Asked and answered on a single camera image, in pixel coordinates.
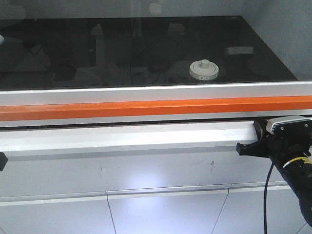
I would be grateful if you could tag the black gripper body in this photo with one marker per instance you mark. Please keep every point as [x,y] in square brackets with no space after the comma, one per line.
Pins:
[284,150]

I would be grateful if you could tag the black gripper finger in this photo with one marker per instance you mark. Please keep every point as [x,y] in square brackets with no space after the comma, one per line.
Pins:
[260,128]
[3,161]
[257,149]

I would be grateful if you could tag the glass jar with beige lid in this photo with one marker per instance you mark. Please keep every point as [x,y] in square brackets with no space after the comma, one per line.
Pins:
[204,70]

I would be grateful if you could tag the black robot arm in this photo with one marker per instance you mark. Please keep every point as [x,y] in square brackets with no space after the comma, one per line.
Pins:
[298,175]

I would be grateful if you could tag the white base cabinet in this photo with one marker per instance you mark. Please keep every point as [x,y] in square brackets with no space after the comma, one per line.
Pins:
[141,179]

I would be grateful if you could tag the white paper roll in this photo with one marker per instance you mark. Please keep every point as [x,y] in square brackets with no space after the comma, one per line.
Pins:
[2,40]

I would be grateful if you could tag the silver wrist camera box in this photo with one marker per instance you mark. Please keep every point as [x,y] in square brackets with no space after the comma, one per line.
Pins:
[289,126]

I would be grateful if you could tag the orange and white sash frame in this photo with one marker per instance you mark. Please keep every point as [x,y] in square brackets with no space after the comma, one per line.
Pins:
[155,103]

